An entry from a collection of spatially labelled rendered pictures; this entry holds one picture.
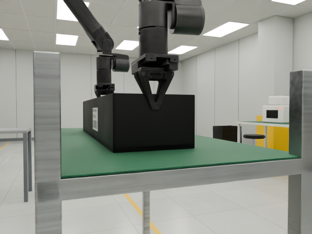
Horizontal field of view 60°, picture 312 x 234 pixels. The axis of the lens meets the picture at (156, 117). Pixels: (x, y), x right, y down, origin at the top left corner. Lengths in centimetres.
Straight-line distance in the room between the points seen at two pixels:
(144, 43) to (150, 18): 5
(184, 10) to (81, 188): 37
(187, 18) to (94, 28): 56
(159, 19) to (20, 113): 951
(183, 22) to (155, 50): 8
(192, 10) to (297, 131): 29
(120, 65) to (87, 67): 899
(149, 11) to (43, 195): 36
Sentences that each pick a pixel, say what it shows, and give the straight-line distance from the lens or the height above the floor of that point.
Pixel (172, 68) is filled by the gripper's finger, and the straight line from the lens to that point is 51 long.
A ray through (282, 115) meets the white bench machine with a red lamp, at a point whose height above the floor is 94.
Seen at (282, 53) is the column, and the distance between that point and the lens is 646.
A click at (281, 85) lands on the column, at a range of 636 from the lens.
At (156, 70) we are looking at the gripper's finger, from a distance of 51.
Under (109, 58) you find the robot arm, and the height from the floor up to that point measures 123.
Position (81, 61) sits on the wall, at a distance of 1008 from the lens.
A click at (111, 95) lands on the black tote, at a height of 106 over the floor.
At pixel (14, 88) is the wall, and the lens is 999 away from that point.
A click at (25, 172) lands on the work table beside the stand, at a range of 339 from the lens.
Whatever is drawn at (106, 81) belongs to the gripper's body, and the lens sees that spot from 106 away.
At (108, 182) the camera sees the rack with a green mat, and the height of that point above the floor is 94.
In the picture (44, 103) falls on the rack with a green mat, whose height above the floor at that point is 104.
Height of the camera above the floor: 103
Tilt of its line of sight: 2 degrees down
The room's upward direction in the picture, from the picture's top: straight up
